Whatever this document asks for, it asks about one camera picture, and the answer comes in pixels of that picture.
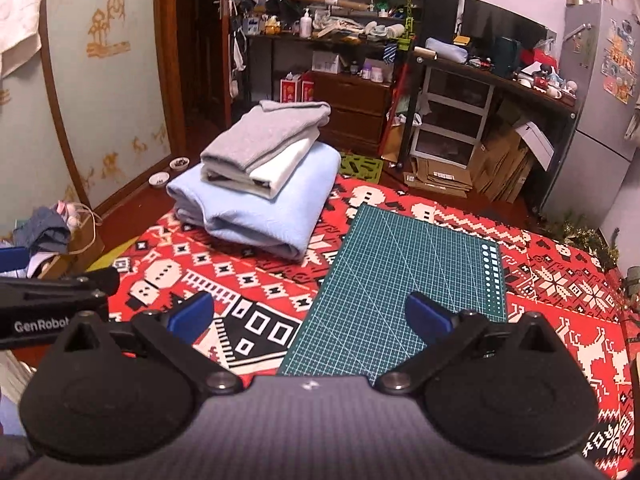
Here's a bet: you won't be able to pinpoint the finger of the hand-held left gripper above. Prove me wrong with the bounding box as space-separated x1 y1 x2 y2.
0 266 121 309
0 246 29 274

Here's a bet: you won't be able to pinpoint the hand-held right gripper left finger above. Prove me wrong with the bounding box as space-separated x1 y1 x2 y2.
47 291 245 396

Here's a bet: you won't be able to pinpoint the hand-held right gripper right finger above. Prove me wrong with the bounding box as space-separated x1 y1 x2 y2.
374 291 571 396

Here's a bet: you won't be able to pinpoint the grey t-shirt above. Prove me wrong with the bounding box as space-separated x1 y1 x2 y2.
200 100 332 174

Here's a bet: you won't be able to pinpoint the denim cloth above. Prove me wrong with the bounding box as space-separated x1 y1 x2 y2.
12 207 71 256

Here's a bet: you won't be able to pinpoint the brown paper bag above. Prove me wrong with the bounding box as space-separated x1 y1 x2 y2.
37 205 106 281

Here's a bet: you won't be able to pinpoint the red patterned blanket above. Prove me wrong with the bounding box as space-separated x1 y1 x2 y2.
107 172 640 480

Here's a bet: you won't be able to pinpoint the green cutting mat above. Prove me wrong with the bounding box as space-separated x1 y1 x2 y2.
277 203 509 379

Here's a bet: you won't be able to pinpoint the light blue folded blanket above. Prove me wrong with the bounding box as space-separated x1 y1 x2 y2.
166 141 342 261

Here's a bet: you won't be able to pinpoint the flat cardboard box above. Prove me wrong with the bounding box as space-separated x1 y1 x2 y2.
402 155 474 199

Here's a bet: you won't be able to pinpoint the lime green perforated board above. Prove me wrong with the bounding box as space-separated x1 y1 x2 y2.
340 154 385 181

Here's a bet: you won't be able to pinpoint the stack of flattened cardboard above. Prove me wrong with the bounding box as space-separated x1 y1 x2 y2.
470 120 539 204

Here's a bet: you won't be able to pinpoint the christmas garland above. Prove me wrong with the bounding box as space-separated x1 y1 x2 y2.
545 210 622 272

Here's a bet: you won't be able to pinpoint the white folded cloth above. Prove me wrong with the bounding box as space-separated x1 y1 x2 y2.
202 135 321 201

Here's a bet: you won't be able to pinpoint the white plastic drawer unit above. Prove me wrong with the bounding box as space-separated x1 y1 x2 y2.
407 65 496 172

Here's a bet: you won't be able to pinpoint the white flat box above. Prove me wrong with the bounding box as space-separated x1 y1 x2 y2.
515 120 555 171

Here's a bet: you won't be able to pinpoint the wooden drawer cabinet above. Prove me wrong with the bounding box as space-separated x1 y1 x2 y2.
312 71 394 159

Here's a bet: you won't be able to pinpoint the white hanging cloth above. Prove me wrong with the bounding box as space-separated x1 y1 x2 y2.
0 0 44 79

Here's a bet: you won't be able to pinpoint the silver refrigerator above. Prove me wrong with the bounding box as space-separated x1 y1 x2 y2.
542 0 640 232

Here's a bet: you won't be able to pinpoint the group of plush toy figures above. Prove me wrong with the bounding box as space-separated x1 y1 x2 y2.
515 60 579 99

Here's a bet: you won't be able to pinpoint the light blue pouch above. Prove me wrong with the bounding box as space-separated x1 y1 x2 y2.
425 37 470 65

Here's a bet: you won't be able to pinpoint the wooden door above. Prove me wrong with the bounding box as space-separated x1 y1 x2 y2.
155 0 236 132

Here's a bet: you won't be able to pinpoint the red flat box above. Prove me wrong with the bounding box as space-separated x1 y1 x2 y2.
520 49 559 69

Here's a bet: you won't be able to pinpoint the black speaker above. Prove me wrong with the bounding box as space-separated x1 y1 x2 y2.
412 0 461 44

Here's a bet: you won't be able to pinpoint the black monitor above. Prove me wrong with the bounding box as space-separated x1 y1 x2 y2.
462 0 557 57

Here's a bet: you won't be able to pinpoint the colourful fridge magnets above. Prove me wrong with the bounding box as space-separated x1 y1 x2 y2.
602 17 640 107

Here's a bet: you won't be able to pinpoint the cardboard tube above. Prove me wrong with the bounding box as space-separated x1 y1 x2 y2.
280 0 374 12

